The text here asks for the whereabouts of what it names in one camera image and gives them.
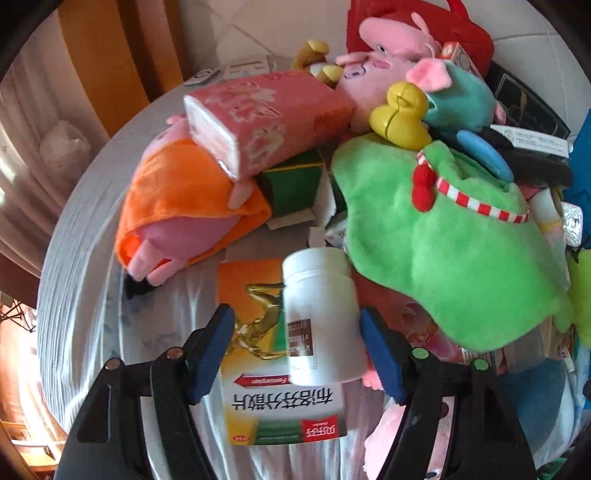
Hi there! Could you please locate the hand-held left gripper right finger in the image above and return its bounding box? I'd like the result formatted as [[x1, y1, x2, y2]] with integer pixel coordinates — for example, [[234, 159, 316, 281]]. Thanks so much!
[[359, 307, 539, 480]]

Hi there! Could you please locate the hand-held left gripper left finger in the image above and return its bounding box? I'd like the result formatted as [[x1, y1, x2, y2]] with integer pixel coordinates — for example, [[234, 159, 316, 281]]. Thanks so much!
[[55, 303, 236, 480]]

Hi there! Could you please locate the white plastic bottle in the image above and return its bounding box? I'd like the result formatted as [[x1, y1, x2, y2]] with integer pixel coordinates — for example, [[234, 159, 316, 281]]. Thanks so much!
[[281, 247, 368, 386]]

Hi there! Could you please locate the orange and green medicine box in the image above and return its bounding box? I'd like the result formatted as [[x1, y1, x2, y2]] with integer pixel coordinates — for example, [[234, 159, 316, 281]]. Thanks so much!
[[217, 258, 347, 446]]

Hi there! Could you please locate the light pink plush toy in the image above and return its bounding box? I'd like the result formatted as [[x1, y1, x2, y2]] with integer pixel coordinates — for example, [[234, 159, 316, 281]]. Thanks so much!
[[362, 397, 455, 480]]

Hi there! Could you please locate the green plush toy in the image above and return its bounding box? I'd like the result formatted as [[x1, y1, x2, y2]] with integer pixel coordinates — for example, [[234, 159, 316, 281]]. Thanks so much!
[[331, 134, 575, 352]]

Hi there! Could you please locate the orange dress pig plush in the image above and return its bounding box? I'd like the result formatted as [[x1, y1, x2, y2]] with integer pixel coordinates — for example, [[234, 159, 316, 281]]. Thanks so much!
[[115, 113, 273, 296]]

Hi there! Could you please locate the blue plush toy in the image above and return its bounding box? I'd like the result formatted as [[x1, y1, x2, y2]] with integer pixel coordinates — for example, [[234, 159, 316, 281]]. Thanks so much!
[[499, 355, 583, 467]]

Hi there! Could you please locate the green cardboard box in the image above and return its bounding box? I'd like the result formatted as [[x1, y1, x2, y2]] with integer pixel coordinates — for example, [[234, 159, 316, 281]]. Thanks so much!
[[256, 150, 326, 217]]

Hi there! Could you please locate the blue oval object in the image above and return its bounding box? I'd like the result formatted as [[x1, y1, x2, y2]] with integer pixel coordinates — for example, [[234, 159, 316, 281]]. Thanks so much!
[[455, 130, 515, 183]]

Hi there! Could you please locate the yellow toy duck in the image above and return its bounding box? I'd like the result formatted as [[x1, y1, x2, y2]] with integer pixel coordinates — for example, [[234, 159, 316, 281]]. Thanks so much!
[[368, 80, 432, 151]]

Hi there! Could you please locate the black object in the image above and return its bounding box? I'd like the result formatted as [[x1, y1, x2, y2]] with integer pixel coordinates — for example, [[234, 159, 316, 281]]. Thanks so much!
[[480, 127, 574, 189]]

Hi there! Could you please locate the pink floral tissue pack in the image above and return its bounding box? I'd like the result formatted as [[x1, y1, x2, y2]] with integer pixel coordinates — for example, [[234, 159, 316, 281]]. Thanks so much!
[[183, 70, 356, 182]]

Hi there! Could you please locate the white labelled box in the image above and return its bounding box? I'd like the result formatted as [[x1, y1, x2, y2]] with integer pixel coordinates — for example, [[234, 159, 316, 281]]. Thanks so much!
[[489, 124, 571, 160]]

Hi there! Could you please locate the teal dress pig plush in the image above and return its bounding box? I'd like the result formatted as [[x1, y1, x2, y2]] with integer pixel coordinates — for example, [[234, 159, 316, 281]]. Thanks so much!
[[405, 58, 506, 134]]

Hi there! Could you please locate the small white remote control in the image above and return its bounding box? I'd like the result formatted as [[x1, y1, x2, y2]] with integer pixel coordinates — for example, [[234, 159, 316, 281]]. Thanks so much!
[[185, 68, 220, 86]]

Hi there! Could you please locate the large white remote control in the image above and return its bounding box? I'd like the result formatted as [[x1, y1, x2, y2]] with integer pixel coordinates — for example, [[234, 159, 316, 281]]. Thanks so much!
[[222, 58, 273, 80]]

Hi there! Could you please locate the black gift box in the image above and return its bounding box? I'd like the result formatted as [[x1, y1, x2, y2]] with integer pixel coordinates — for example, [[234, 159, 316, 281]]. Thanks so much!
[[485, 60, 571, 139]]

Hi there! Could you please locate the brown and yellow plush toy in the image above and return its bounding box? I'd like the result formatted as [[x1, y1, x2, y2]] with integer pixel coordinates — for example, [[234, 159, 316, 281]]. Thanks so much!
[[291, 39, 345, 86]]

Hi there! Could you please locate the small orange and white box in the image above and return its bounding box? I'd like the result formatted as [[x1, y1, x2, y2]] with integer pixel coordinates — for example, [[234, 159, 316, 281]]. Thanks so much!
[[438, 41, 484, 80]]

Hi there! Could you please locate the red plastic carry case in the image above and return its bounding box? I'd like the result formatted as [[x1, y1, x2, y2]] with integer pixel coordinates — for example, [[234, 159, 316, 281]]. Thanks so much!
[[346, 0, 495, 70]]

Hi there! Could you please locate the wooden door frame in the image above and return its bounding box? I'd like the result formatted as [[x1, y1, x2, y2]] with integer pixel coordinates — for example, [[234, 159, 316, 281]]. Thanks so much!
[[58, 0, 190, 139]]

